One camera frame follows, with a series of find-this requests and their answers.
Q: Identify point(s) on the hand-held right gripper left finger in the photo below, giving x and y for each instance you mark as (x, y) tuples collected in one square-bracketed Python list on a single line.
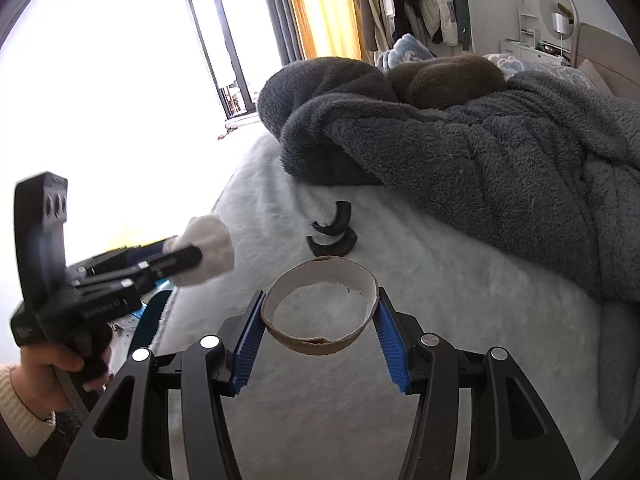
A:
[(247, 345)]

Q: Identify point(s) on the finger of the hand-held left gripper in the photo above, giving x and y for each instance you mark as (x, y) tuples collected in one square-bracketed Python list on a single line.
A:
[(150, 248), (175, 260)]

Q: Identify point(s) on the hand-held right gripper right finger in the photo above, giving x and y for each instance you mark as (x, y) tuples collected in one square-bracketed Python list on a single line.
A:
[(392, 345)]

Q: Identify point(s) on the white tissue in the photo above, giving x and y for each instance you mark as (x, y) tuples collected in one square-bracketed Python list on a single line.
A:
[(210, 240)]

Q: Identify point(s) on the dark teal trash bin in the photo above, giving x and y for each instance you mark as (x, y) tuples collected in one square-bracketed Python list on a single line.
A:
[(150, 320)]

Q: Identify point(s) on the person's left forearm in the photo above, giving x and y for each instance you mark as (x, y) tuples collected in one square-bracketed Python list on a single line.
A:
[(20, 410)]

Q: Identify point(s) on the person's left hand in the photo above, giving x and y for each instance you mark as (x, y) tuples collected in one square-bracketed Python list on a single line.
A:
[(45, 375)]

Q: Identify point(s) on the white bed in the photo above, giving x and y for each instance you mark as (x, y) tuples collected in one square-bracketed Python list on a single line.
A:
[(450, 310)]

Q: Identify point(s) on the black curved plastic piece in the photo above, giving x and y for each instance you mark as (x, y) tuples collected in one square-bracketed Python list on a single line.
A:
[(330, 247), (342, 215)]

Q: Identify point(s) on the dark grey fluffy cloth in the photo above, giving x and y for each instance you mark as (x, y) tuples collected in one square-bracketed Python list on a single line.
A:
[(65, 440)]

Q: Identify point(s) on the grey fluffy blanket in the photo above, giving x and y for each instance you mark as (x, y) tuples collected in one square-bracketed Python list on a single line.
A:
[(500, 160)]

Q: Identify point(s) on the grey curtain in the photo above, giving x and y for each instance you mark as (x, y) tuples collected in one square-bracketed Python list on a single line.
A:
[(285, 20)]

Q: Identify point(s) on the brown fluffy pillow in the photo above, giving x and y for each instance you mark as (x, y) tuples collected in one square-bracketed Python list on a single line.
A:
[(450, 80)]

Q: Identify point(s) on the blue patterned blanket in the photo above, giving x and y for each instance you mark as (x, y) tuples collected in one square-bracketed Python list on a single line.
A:
[(407, 50)]

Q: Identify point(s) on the yellow curtain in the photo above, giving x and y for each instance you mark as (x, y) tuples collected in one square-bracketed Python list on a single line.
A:
[(325, 5)]

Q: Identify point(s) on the white shelf unit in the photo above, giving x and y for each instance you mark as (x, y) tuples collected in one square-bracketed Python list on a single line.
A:
[(525, 50)]

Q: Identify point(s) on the row of hanging clothes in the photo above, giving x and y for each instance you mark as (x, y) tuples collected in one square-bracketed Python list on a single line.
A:
[(400, 0)]

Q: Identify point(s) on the beige headboard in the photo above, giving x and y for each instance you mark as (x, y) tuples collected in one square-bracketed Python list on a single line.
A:
[(600, 50)]

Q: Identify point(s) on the round white mirror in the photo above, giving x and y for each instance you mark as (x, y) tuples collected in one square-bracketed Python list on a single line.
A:
[(550, 0)]

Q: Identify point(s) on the black window frame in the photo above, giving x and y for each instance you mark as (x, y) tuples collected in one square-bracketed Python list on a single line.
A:
[(235, 60)]

